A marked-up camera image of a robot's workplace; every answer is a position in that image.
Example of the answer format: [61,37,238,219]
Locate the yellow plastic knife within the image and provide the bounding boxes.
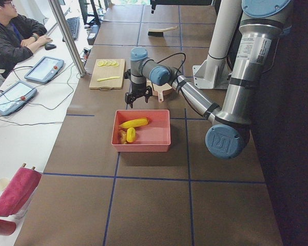
[97,76,120,82]

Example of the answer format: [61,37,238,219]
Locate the seated person black jacket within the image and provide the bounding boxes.
[0,1,52,78]

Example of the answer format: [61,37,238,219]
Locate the near teach pendant tablet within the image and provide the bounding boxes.
[0,80,37,116]

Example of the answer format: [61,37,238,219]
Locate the aluminium frame post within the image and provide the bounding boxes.
[48,0,86,77]

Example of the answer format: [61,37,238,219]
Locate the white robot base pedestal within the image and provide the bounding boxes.
[192,0,242,89]

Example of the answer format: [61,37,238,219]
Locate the beige plastic dustpan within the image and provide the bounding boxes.
[147,80,173,103]

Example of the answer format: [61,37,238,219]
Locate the black computer mouse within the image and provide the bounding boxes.
[44,44,56,51]

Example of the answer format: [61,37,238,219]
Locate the teach pendant tablet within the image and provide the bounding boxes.
[0,80,37,116]
[24,56,64,84]

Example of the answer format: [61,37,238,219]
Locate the pink towel on rack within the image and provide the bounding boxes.
[0,167,42,217]

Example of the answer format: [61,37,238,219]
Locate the black power strip box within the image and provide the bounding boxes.
[87,25,100,46]

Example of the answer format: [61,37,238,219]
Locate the black keyboard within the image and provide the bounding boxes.
[66,17,80,40]

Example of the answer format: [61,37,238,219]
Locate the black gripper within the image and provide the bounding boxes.
[150,0,157,14]
[124,69,152,108]

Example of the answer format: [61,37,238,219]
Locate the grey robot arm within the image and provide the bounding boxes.
[125,1,294,159]

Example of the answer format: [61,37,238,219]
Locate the beige hand brush black bristles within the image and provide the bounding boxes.
[147,26,178,37]

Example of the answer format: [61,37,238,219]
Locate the far teach pendant tablet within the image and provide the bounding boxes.
[24,56,64,84]

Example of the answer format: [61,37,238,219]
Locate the wooden cutting board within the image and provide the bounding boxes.
[89,58,125,90]

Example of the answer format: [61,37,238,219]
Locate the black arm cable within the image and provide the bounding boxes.
[153,52,187,77]

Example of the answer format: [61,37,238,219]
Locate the pink plastic bin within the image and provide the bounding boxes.
[111,110,171,152]

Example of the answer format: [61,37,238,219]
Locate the yellow toy bell pepper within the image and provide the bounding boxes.
[126,127,136,143]

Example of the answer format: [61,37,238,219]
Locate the brown toy ginger root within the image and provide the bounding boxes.
[118,129,127,145]

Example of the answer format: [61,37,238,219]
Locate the red cylinder object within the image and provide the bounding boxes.
[0,219,16,236]

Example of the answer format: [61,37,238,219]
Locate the yellow toy corn cob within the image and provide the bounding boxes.
[119,117,149,129]

